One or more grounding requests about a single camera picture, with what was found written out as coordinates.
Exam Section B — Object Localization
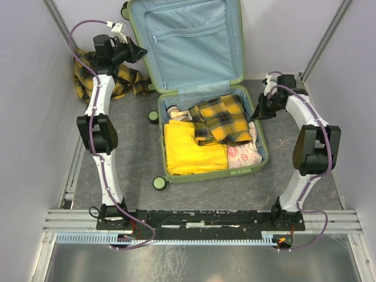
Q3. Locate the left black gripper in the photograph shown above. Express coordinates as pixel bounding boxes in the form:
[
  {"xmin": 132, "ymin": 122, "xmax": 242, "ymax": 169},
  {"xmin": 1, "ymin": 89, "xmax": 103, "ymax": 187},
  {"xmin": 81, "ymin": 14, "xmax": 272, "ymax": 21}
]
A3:
[{"xmin": 112, "ymin": 35, "xmax": 149, "ymax": 65}]

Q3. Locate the yellow plaid shirt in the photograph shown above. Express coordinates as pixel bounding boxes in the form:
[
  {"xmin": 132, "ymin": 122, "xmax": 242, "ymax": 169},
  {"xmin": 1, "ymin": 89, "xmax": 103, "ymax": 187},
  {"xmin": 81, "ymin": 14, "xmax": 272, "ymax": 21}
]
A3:
[
  {"xmin": 189, "ymin": 95, "xmax": 253, "ymax": 146},
  {"xmin": 73, "ymin": 48, "xmax": 152, "ymax": 103}
]

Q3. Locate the cream pink-print cloth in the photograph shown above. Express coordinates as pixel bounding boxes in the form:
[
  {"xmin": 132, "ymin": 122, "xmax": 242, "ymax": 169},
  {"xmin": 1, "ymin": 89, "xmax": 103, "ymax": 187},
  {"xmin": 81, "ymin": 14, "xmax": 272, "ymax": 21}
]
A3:
[{"xmin": 227, "ymin": 122, "xmax": 263, "ymax": 169}]

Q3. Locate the green suitcase blue lining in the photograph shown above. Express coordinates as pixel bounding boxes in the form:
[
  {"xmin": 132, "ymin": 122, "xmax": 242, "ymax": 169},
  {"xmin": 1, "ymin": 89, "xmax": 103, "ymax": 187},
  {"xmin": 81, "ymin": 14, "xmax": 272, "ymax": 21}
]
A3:
[{"xmin": 121, "ymin": 1, "xmax": 268, "ymax": 190}]

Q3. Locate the white sunscreen bottle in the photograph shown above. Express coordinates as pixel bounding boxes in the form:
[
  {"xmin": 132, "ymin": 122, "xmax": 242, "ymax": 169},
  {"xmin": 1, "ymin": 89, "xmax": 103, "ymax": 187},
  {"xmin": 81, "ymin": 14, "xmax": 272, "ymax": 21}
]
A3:
[{"xmin": 166, "ymin": 105, "xmax": 192, "ymax": 122}]

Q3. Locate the yellow garment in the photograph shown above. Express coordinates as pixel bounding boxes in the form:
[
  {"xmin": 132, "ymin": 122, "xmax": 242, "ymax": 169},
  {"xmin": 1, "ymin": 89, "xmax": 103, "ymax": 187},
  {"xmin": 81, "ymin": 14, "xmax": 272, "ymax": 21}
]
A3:
[{"xmin": 164, "ymin": 120, "xmax": 229, "ymax": 175}]

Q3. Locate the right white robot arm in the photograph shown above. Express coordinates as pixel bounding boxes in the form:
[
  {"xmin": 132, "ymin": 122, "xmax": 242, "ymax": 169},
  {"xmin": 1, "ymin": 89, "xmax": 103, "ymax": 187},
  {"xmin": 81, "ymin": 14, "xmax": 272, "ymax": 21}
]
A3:
[{"xmin": 251, "ymin": 71, "xmax": 341, "ymax": 230}]

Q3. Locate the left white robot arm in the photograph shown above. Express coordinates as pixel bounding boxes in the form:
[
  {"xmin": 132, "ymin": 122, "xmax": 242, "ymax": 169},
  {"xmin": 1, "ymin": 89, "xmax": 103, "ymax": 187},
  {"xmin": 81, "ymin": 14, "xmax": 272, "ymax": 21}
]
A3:
[{"xmin": 76, "ymin": 34, "xmax": 147, "ymax": 229}]

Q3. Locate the crumpled yellow plaid shirt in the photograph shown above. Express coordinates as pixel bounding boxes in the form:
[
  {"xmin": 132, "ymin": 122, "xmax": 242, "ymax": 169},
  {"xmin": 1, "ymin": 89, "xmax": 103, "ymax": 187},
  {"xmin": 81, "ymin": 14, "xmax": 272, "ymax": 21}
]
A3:
[{"xmin": 73, "ymin": 48, "xmax": 152, "ymax": 103}]

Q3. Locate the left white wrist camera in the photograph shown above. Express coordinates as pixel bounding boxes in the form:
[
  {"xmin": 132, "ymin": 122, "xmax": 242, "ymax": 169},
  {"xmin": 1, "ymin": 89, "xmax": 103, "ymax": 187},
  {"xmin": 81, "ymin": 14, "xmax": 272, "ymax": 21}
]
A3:
[{"xmin": 106, "ymin": 21, "xmax": 128, "ymax": 43}]

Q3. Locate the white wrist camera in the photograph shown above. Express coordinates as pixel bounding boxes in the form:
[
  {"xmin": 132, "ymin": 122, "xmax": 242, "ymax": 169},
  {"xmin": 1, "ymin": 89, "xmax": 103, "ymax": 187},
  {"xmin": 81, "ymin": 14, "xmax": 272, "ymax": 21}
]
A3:
[
  {"xmin": 262, "ymin": 73, "xmax": 274, "ymax": 96},
  {"xmin": 106, "ymin": 21, "xmax": 128, "ymax": 43}
]

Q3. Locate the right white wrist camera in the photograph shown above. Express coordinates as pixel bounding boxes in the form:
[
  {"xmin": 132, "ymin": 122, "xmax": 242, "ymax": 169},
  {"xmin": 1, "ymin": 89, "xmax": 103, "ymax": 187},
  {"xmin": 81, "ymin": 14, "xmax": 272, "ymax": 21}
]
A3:
[{"xmin": 262, "ymin": 73, "xmax": 274, "ymax": 96}]

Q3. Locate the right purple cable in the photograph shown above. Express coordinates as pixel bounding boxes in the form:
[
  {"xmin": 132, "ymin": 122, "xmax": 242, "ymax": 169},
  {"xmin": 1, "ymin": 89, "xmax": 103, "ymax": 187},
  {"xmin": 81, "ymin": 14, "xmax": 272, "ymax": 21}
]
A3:
[{"xmin": 267, "ymin": 70, "xmax": 337, "ymax": 252}]

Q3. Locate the left aluminium corner post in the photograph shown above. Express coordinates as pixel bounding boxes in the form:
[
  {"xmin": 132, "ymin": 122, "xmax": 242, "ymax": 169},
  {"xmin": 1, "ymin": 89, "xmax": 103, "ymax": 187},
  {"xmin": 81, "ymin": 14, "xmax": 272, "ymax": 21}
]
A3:
[{"xmin": 42, "ymin": 0, "xmax": 76, "ymax": 53}]

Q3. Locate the aluminium corner post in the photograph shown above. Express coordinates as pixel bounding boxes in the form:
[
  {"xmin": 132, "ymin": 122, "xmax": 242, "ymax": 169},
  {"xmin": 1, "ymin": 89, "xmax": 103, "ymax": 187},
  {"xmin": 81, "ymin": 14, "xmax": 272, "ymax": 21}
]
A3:
[
  {"xmin": 300, "ymin": 0, "xmax": 353, "ymax": 83},
  {"xmin": 42, "ymin": 0, "xmax": 76, "ymax": 53}
]

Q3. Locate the right aluminium corner post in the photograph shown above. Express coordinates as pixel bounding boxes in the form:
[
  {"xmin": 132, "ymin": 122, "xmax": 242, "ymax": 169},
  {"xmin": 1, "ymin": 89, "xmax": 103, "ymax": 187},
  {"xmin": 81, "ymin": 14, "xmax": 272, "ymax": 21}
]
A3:
[{"xmin": 300, "ymin": 0, "xmax": 353, "ymax": 83}]

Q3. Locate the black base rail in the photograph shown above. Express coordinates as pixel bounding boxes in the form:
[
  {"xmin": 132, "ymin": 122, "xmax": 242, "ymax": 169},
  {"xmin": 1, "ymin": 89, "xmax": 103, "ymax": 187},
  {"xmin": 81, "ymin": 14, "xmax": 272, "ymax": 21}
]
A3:
[{"xmin": 95, "ymin": 208, "xmax": 306, "ymax": 240}]

